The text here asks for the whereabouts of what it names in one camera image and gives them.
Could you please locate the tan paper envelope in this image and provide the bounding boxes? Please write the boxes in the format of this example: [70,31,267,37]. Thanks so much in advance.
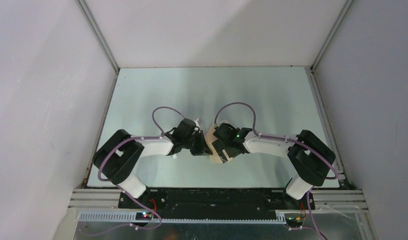
[204,123,233,164]

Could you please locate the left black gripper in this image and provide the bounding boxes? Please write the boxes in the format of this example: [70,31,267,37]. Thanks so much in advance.
[182,130,213,156]

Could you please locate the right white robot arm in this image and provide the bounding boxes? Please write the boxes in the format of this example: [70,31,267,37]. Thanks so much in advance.
[205,122,338,209]

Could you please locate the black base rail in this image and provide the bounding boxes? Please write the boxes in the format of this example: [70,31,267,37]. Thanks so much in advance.
[118,187,315,221]

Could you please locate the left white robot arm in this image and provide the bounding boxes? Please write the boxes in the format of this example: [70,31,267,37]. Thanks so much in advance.
[93,118,212,208]

